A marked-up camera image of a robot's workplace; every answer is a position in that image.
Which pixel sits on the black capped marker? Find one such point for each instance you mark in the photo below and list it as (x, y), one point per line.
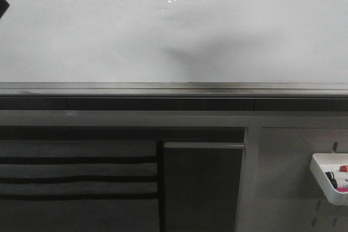
(337, 175)

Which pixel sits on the white plastic marker bin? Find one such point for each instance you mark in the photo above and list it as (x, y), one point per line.
(329, 162)

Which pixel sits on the dark grey cabinet panel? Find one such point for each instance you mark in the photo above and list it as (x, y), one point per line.
(202, 182)

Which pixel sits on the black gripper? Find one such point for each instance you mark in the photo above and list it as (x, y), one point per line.
(4, 5)

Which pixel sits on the pink capped marker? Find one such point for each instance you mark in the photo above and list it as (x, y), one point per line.
(340, 185)

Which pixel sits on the white whiteboard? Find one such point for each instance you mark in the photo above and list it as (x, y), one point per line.
(175, 40)

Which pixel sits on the grey pegboard panel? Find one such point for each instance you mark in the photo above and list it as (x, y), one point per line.
(281, 193)

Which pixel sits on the red capped marker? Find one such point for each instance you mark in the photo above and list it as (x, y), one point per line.
(343, 168)

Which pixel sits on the grey slatted panel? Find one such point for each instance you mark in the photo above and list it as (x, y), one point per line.
(81, 186)

